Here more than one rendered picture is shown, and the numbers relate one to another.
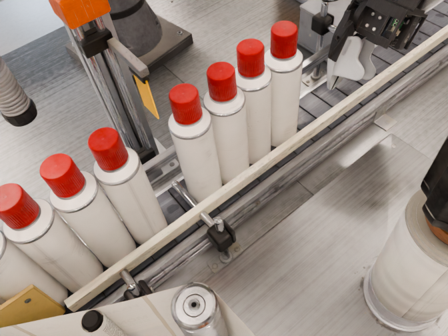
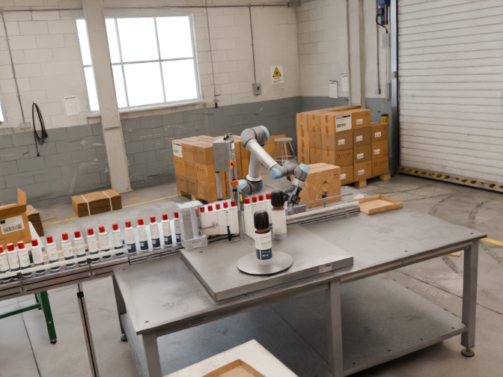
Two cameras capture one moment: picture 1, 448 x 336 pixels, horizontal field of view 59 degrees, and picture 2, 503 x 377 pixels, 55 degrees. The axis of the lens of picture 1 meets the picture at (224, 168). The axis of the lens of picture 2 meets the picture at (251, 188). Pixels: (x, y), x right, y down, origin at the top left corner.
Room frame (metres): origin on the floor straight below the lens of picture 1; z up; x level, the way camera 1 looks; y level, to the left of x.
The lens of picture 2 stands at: (-2.68, -0.53, 1.94)
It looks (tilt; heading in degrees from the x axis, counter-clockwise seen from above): 15 degrees down; 10
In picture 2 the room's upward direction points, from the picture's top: 5 degrees counter-clockwise
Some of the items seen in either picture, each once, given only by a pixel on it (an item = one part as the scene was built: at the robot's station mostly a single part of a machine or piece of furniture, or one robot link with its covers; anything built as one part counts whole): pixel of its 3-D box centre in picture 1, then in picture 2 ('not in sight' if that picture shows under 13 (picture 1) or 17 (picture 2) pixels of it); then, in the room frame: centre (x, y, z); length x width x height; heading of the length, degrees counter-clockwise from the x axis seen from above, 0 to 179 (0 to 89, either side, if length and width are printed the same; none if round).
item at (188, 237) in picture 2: not in sight; (191, 224); (0.04, 0.33, 1.01); 0.14 x 0.13 x 0.26; 122
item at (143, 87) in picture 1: (145, 92); not in sight; (0.32, 0.07, 1.09); 0.03 x 0.01 x 0.06; 32
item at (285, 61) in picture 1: (281, 90); (269, 208); (0.41, -0.10, 0.98); 0.05 x 0.05 x 0.20
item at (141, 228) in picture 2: not in sight; (142, 234); (-0.04, 0.63, 0.98); 0.05 x 0.05 x 0.20
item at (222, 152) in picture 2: not in sight; (224, 154); (0.35, 0.16, 1.38); 0.17 x 0.10 x 0.19; 177
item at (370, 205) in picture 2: not in sight; (374, 203); (0.86, -0.83, 0.85); 0.30 x 0.26 x 0.04; 122
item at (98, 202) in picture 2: not in sight; (96, 202); (3.85, 2.97, 0.11); 0.65 x 0.54 x 0.22; 127
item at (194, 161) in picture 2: not in sight; (215, 169); (4.21, 1.19, 0.45); 1.20 x 0.84 x 0.89; 41
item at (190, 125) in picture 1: (196, 151); (248, 212); (0.33, 0.03, 0.98); 0.05 x 0.05 x 0.20
